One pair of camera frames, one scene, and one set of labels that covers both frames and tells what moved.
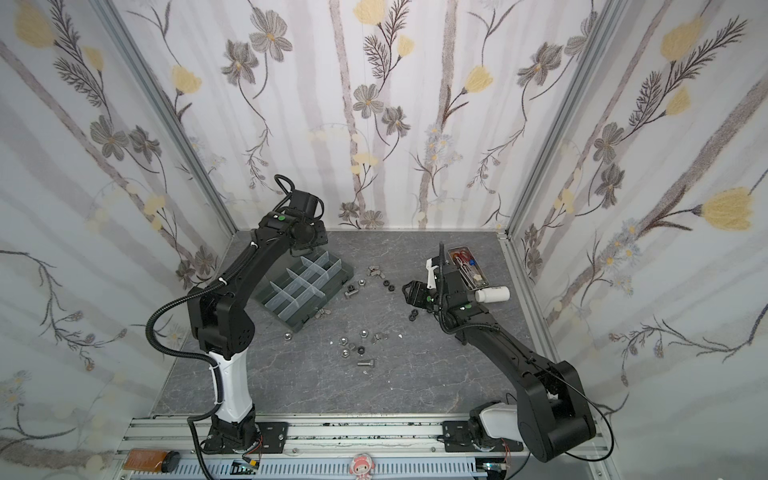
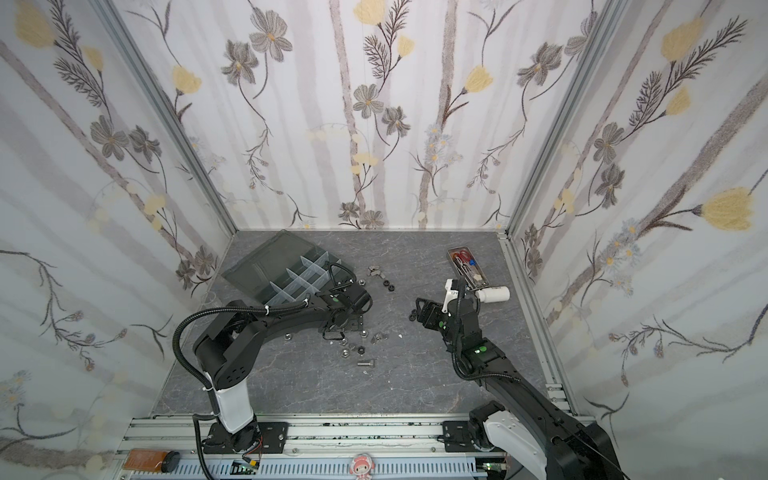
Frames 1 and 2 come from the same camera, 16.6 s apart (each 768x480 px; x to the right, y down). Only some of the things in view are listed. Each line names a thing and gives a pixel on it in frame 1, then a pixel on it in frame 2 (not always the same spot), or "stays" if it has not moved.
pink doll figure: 362,465 stays
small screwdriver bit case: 468,267 stays
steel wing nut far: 374,271 stays
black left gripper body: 315,236 → 342,330
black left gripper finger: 417,293 → 425,313
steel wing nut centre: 378,338 stays
